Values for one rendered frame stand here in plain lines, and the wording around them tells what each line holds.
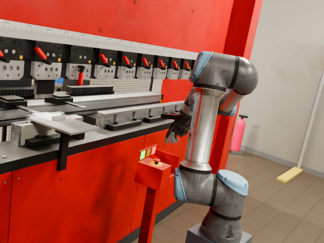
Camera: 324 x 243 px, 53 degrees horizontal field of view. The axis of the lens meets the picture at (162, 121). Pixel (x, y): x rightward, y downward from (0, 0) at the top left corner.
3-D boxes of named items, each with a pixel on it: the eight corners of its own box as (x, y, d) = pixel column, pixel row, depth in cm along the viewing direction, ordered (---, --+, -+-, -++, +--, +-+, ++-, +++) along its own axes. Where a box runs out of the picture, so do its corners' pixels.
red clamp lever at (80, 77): (80, 86, 158) (83, 65, 156) (74, 84, 160) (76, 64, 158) (83, 86, 160) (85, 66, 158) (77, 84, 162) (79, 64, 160)
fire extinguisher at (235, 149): (245, 154, 505) (254, 116, 492) (238, 156, 485) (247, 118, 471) (230, 149, 520) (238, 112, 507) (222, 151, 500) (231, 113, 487)
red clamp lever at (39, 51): (39, 47, 132) (52, 62, 140) (33, 45, 134) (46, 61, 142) (37, 49, 132) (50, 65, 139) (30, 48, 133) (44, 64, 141)
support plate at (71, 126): (70, 135, 133) (70, 133, 132) (28, 119, 145) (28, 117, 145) (99, 129, 148) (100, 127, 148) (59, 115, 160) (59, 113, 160)
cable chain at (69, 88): (72, 93, 217) (72, 87, 217) (65, 91, 220) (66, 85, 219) (113, 91, 255) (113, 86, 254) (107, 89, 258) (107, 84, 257)
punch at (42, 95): (35, 99, 147) (37, 78, 144) (33, 98, 147) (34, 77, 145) (53, 98, 155) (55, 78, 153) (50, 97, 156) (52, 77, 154)
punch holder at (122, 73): (119, 79, 190) (123, 51, 186) (108, 76, 194) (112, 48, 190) (134, 79, 203) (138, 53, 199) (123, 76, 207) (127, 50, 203)
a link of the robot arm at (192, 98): (215, 101, 146) (212, 94, 156) (190, 97, 146) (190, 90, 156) (211, 117, 149) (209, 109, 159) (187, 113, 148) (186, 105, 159)
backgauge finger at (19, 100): (26, 117, 149) (27, 107, 148) (-8, 104, 161) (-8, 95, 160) (47, 115, 159) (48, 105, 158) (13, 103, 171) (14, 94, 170)
